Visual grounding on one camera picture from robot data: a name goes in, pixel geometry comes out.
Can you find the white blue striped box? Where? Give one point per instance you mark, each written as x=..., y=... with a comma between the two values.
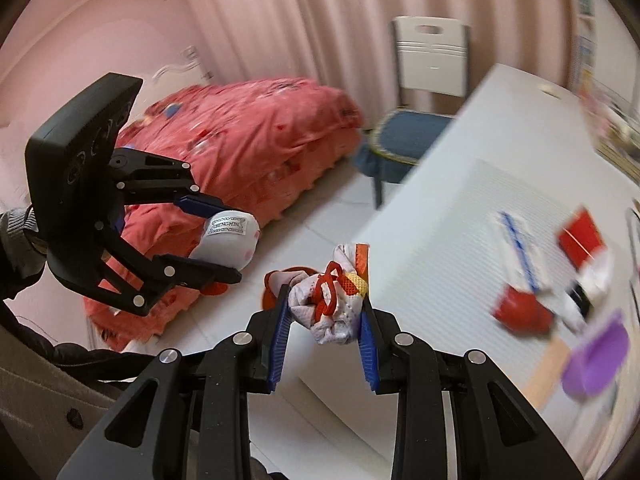
x=520, y=250

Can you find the pink red printed blanket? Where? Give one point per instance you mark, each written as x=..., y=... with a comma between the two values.
x=240, y=135

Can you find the red white box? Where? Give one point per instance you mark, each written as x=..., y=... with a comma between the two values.
x=580, y=235

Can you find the white wall pipe fixture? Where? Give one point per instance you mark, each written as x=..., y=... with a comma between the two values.
x=175, y=66

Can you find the white sock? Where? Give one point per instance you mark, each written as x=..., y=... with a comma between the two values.
x=227, y=245

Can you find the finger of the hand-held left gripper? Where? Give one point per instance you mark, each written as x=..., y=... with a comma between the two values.
x=200, y=203
x=200, y=269

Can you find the white bookshelf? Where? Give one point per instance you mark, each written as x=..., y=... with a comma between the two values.
x=585, y=20

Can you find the purple bowl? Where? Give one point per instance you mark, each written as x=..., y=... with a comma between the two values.
x=597, y=355

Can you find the clear plastic organizer box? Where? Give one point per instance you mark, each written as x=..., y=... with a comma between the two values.
x=615, y=130

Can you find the blue chair cushion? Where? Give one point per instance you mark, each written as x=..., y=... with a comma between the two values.
x=405, y=135

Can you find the person's black jacket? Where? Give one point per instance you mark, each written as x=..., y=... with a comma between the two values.
x=60, y=350

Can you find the red paper cup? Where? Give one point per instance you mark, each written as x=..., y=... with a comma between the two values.
x=522, y=310

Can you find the pale pink curtain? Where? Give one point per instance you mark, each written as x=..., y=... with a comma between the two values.
x=300, y=20

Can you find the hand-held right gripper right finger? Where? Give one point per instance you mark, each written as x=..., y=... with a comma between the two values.
x=367, y=355

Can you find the white folding chair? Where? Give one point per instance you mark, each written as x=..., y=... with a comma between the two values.
x=430, y=55

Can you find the oblong table slot cover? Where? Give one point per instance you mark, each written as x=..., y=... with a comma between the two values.
x=551, y=89

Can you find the person's grey garment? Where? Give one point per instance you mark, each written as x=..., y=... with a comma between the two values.
x=45, y=420

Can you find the white ribbed table mat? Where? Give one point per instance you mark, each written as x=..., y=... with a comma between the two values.
x=450, y=240

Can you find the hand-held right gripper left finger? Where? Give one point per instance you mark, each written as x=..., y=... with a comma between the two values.
x=279, y=347

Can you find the tan flat sheet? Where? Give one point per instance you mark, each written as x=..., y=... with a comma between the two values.
x=545, y=375

